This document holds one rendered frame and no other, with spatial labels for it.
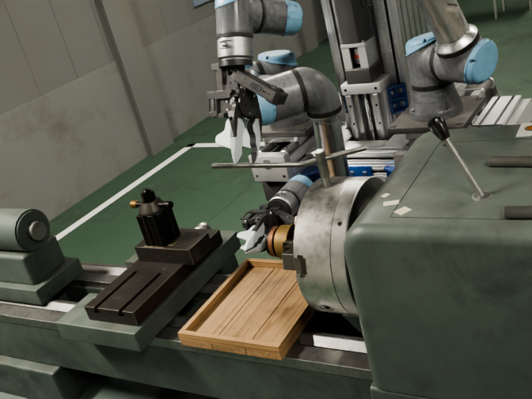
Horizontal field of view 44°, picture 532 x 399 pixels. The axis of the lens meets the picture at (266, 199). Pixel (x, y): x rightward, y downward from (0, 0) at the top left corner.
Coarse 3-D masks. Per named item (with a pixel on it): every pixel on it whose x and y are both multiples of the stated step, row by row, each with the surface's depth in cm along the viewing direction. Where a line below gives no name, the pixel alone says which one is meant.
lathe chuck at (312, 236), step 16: (320, 192) 146; (336, 192) 144; (304, 208) 145; (320, 208) 143; (304, 224) 143; (320, 224) 141; (304, 240) 142; (320, 240) 140; (304, 256) 142; (320, 256) 140; (320, 272) 141; (304, 288) 145; (320, 288) 143; (320, 304) 147; (336, 304) 144
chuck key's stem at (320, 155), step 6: (318, 150) 144; (324, 150) 144; (318, 156) 143; (324, 156) 144; (318, 162) 144; (324, 162) 144; (318, 168) 145; (324, 168) 145; (324, 174) 145; (324, 180) 147; (330, 186) 147
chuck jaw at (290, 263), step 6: (288, 240) 157; (288, 246) 152; (288, 252) 148; (282, 258) 147; (288, 258) 147; (294, 258) 144; (300, 258) 143; (288, 264) 147; (294, 264) 146; (300, 264) 144; (294, 270) 147; (300, 270) 144; (306, 270) 143
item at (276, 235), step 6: (270, 228) 163; (276, 228) 162; (282, 228) 160; (288, 228) 158; (270, 234) 161; (276, 234) 159; (282, 234) 159; (288, 234) 158; (270, 240) 160; (276, 240) 159; (282, 240) 158; (270, 246) 160; (276, 246) 159; (282, 246) 158; (270, 252) 161; (276, 252) 160; (282, 252) 159
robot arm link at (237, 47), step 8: (224, 40) 135; (232, 40) 134; (240, 40) 134; (248, 40) 135; (224, 48) 135; (232, 48) 134; (240, 48) 134; (248, 48) 135; (224, 56) 135; (232, 56) 134; (240, 56) 135; (248, 56) 135
